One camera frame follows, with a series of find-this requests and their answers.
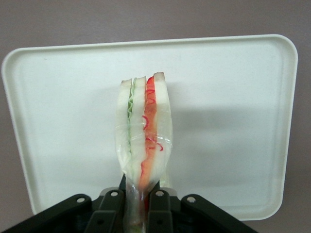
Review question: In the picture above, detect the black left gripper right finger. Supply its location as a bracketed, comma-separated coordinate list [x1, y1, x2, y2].
[145, 189, 173, 233]

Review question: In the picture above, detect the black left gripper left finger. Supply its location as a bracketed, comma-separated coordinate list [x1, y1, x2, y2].
[85, 188, 127, 233]

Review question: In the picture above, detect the triangle sandwich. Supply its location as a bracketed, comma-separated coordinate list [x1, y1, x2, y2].
[114, 71, 174, 233]

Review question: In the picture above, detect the beige plastic tray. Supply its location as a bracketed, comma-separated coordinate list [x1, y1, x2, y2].
[1, 33, 299, 221]

